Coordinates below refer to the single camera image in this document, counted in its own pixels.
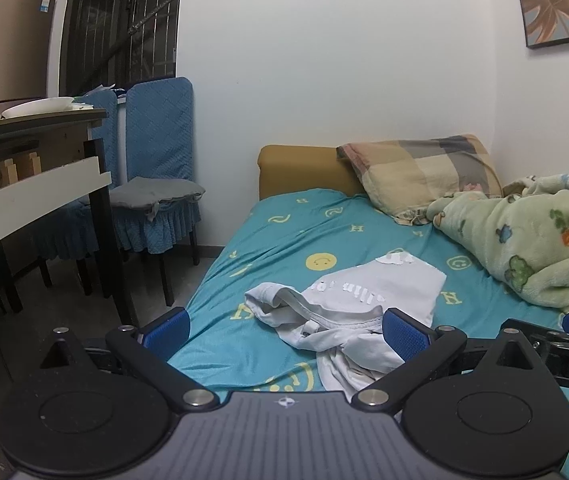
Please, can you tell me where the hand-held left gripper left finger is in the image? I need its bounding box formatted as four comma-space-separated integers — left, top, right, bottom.
39, 307, 220, 413

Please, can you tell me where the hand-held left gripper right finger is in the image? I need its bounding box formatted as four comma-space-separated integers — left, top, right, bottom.
352, 308, 540, 415

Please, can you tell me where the white t-shirt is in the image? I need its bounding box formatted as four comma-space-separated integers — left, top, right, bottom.
243, 252, 448, 392

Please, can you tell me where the green fleece printed blanket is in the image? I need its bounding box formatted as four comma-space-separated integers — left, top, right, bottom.
425, 172, 569, 318

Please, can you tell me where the grey seat cushion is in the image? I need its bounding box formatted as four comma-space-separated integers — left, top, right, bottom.
109, 177, 206, 223

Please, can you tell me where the plaid pillow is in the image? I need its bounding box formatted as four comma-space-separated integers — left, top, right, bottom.
337, 134, 504, 226

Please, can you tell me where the yellow padded headboard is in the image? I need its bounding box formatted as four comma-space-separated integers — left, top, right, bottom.
257, 145, 365, 201

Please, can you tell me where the blue covered chair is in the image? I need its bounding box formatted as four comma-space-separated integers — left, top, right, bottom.
112, 76, 206, 307
32, 89, 121, 297

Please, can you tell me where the wooden table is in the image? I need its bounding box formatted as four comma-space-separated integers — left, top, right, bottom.
0, 107, 138, 327

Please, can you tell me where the window with dark grille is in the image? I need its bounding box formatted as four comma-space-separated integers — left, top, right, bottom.
59, 0, 185, 99

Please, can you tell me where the refrigerator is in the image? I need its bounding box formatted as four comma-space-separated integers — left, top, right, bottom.
0, 0, 58, 109

